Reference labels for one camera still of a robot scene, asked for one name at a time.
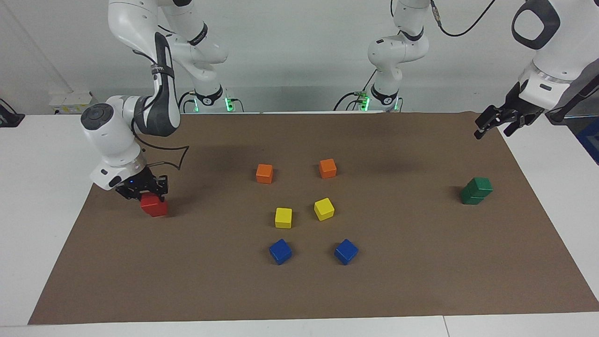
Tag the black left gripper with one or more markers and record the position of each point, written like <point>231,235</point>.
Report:
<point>514,110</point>

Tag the brown table mat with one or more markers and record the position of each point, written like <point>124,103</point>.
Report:
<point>299,290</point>

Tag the black flat device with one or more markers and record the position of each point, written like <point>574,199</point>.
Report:
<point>9,118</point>

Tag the blue wooden block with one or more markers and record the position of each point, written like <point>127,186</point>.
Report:
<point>280,252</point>
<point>346,252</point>

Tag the red wooden block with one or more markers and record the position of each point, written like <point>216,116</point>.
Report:
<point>159,211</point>
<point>150,201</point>

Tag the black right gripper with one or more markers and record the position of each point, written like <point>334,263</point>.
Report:
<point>142,181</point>

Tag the green wooden block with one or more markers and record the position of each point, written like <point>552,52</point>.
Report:
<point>481,185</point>
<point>470,199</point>

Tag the white power strip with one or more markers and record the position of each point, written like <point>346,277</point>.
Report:
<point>70,100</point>

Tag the yellow wooden block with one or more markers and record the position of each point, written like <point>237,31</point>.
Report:
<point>324,209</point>
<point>283,218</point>

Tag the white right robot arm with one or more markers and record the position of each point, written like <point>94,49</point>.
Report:
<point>112,135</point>

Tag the blue box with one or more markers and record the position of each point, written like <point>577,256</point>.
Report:
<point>590,140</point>

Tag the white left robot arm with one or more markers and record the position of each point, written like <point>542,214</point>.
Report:
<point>557,51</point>

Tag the orange wooden block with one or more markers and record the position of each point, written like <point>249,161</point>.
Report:
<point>264,173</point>
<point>327,168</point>

